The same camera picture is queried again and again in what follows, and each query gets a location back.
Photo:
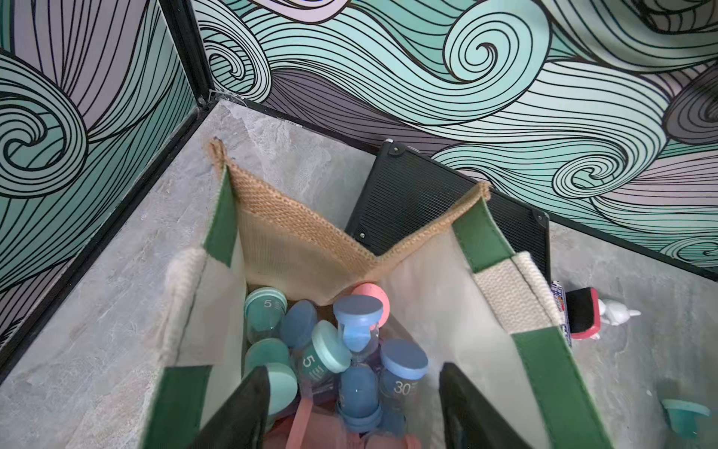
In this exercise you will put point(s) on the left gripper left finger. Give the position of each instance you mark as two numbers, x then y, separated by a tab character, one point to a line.
242	419

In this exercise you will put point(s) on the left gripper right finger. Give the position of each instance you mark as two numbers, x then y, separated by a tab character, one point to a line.
470	420

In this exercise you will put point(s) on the blue hourglass thirty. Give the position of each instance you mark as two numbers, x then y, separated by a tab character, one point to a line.
403	366

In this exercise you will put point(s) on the green hourglass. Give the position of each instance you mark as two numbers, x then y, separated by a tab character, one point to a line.
264	311
324	356
683	415

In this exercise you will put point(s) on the blue hourglass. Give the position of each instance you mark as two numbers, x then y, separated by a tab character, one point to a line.
358	318
359	405

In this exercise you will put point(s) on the blue card box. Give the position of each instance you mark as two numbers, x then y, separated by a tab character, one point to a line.
559	294

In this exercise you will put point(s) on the white rabbit figurine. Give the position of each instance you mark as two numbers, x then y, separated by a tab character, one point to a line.
587	313

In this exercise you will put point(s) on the black ribbed case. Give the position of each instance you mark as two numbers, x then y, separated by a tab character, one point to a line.
406	191

